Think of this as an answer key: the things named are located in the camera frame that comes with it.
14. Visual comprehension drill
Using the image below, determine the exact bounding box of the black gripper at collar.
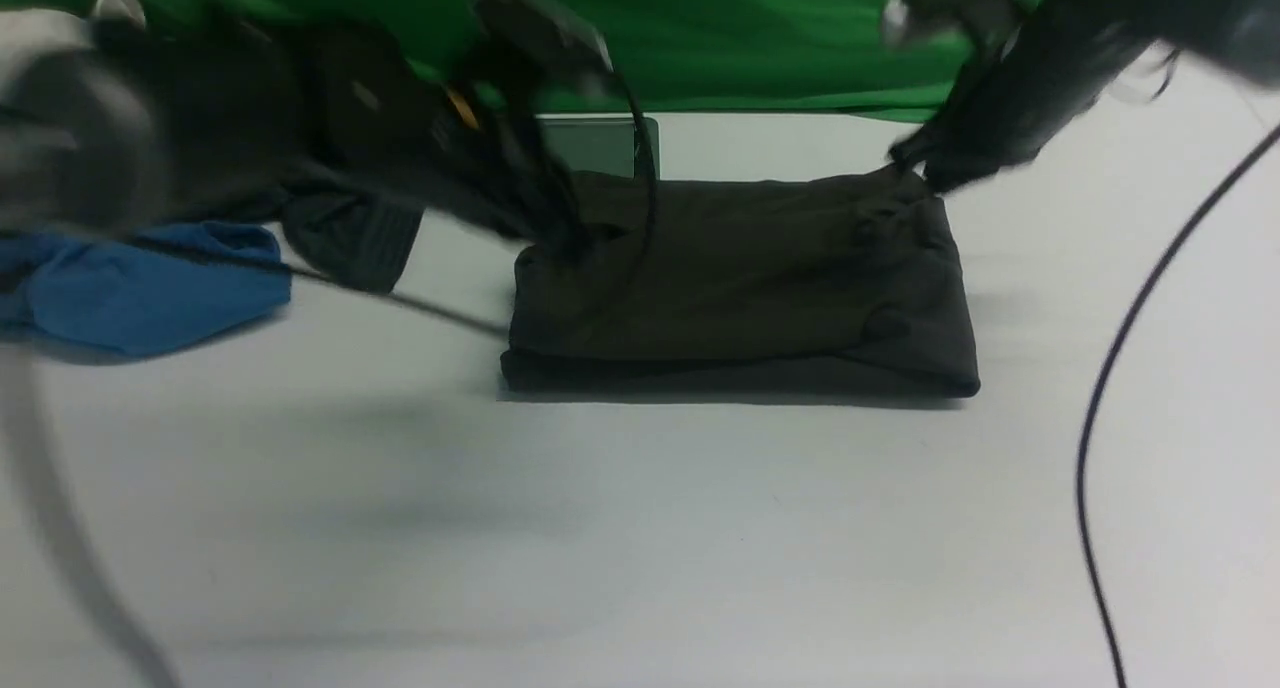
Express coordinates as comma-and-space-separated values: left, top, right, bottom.
890, 8, 1151, 193

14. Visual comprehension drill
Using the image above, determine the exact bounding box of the silver-edged wrist camera at collar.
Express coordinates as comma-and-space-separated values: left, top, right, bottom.
879, 0, 1030, 52

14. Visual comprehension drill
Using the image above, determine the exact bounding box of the silver-edged wrist camera near pile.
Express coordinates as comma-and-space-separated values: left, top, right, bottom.
471, 0, 614, 95

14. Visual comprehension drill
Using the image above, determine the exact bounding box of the black robot arm at collar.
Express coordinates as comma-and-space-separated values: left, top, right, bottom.
881, 0, 1279, 193

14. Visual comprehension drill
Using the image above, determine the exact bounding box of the blue crumpled garment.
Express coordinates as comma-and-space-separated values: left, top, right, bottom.
1, 233, 292, 359

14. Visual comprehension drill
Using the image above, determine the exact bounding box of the white crumpled garment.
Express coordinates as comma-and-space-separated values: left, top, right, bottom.
1, 0, 147, 87

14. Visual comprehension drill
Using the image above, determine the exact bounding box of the dark teal crumpled garment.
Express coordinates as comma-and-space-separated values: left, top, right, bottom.
189, 183, 426, 294

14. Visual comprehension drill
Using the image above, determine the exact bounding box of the dark gray long-sleeve shirt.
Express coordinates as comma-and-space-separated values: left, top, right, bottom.
500, 168, 980, 402

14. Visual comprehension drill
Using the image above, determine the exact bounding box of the black gripper near pile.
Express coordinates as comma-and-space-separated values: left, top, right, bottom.
310, 23, 593, 254

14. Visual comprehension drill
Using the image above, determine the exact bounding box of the black camera cable at collar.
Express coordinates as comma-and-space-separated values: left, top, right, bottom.
1075, 49, 1280, 688

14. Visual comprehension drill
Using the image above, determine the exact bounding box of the green backdrop cloth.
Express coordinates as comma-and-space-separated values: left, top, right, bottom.
3, 0, 968, 121

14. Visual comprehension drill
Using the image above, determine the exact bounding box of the black robot arm with PiPER label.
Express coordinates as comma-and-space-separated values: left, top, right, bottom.
1, 13, 591, 254

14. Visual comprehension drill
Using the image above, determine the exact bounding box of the recessed metal table hatch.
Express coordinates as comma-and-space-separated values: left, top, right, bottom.
541, 115, 646, 178

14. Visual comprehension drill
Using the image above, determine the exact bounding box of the black camera cable near pile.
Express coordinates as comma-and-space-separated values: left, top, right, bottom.
0, 68, 660, 688

